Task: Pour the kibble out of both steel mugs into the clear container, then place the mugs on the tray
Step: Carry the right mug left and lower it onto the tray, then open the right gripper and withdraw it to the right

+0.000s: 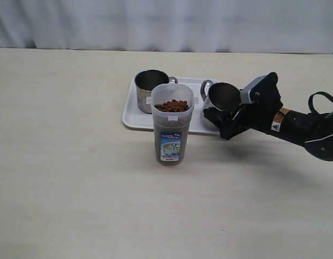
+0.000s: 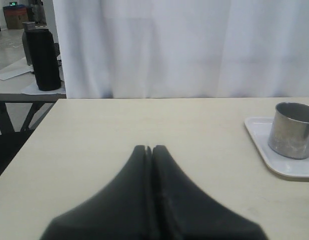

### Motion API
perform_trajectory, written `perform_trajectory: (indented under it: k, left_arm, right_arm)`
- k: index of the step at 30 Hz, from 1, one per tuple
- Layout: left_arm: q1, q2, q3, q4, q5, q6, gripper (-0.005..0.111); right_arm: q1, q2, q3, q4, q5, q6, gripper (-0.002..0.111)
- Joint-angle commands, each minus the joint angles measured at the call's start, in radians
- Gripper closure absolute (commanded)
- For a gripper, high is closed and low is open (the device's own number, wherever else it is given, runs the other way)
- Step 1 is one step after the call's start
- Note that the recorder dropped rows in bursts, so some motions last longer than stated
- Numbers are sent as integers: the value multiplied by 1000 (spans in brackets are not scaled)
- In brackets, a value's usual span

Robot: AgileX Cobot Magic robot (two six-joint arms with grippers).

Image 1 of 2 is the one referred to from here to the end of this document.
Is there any steel mug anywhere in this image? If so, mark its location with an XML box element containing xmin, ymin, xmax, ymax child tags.
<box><xmin>199</xmin><ymin>79</ymin><xmax>241</xmax><ymax>129</ymax></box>
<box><xmin>134</xmin><ymin>69</ymin><xmax>178</xmax><ymax>114</ymax></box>

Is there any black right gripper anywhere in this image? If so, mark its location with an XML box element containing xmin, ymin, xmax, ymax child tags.
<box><xmin>203</xmin><ymin>72</ymin><xmax>283</xmax><ymax>140</ymax></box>

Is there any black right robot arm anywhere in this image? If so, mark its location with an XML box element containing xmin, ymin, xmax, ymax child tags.
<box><xmin>203</xmin><ymin>72</ymin><xmax>333</xmax><ymax>161</ymax></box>

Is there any white plastic tray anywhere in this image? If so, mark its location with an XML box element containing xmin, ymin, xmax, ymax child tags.
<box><xmin>122</xmin><ymin>77</ymin><xmax>219</xmax><ymax>135</ymax></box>

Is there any white curtain backdrop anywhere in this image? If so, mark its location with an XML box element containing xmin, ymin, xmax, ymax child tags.
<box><xmin>0</xmin><ymin>1</ymin><xmax>333</xmax><ymax>54</ymax></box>

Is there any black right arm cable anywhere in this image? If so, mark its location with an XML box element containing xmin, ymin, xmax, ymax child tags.
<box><xmin>308</xmin><ymin>91</ymin><xmax>333</xmax><ymax>115</ymax></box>

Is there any clear plastic container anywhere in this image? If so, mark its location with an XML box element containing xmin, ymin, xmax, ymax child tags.
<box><xmin>146</xmin><ymin>83</ymin><xmax>195</xmax><ymax>166</ymax></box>

